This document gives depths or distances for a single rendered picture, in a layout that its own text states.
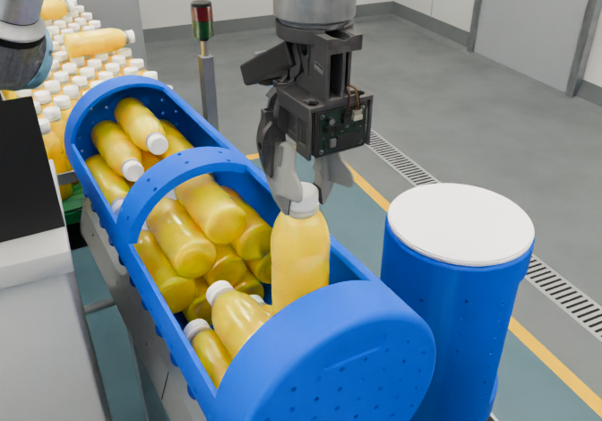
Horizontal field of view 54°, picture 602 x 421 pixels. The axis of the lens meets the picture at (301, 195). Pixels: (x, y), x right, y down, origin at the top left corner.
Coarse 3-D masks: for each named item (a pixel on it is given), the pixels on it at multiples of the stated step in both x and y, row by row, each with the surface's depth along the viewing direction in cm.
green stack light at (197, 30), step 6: (192, 24) 173; (198, 24) 172; (204, 24) 172; (210, 24) 173; (198, 30) 173; (204, 30) 173; (210, 30) 173; (198, 36) 173; (204, 36) 173; (210, 36) 174
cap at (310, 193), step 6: (306, 186) 66; (312, 186) 66; (306, 192) 65; (312, 192) 65; (318, 192) 65; (306, 198) 64; (312, 198) 64; (294, 204) 64; (300, 204) 64; (306, 204) 64; (312, 204) 64; (294, 210) 65; (300, 210) 64; (306, 210) 65
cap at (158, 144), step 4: (152, 136) 114; (156, 136) 114; (160, 136) 114; (148, 140) 114; (152, 140) 113; (156, 140) 114; (160, 140) 114; (164, 140) 115; (148, 144) 114; (152, 144) 114; (156, 144) 114; (160, 144) 115; (164, 144) 115; (148, 148) 115; (152, 148) 114; (156, 148) 115; (160, 148) 115; (164, 148) 115; (152, 152) 115; (156, 152) 115; (160, 152) 115
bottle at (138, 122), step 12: (120, 108) 125; (132, 108) 122; (144, 108) 123; (120, 120) 124; (132, 120) 119; (144, 120) 117; (156, 120) 118; (132, 132) 117; (144, 132) 116; (156, 132) 115; (144, 144) 116
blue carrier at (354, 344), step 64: (192, 128) 136; (128, 192) 94; (256, 192) 112; (128, 256) 91; (320, 320) 63; (384, 320) 65; (192, 384) 73; (256, 384) 61; (320, 384) 64; (384, 384) 71
